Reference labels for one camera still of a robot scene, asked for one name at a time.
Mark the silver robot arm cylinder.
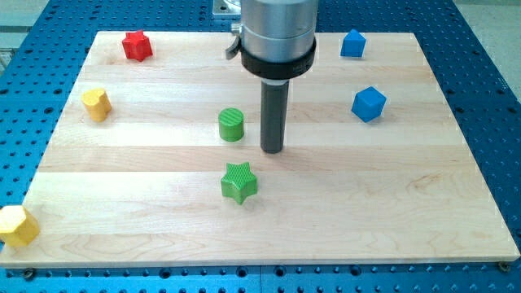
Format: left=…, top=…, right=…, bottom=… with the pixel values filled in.
left=225, top=0, right=318, bottom=80

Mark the light wooden board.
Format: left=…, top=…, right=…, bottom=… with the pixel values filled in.
left=1, top=32, right=519, bottom=268

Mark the green cylinder block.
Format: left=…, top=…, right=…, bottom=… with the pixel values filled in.
left=218, top=107, right=244, bottom=142

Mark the green star block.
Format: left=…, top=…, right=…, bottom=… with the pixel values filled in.
left=221, top=162, right=257, bottom=205

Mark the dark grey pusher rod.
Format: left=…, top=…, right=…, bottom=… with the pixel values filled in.
left=260, top=79, right=290, bottom=154

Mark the blue cube block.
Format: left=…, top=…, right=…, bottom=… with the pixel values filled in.
left=351, top=86, right=387, bottom=122

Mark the blue pentagon block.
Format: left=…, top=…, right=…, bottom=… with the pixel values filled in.
left=340, top=28, right=366, bottom=58

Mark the red star block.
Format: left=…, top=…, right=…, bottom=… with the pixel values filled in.
left=122, top=30, right=153, bottom=62

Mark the yellow heart block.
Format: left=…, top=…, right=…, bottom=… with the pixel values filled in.
left=81, top=88, right=112, bottom=122

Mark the blue perforated metal table plate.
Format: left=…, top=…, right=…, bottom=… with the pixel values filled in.
left=1, top=1, right=520, bottom=292

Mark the yellow hexagon block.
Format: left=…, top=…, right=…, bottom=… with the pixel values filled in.
left=1, top=205, right=40, bottom=247

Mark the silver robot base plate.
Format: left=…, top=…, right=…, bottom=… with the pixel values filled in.
left=212, top=0, right=241, bottom=20

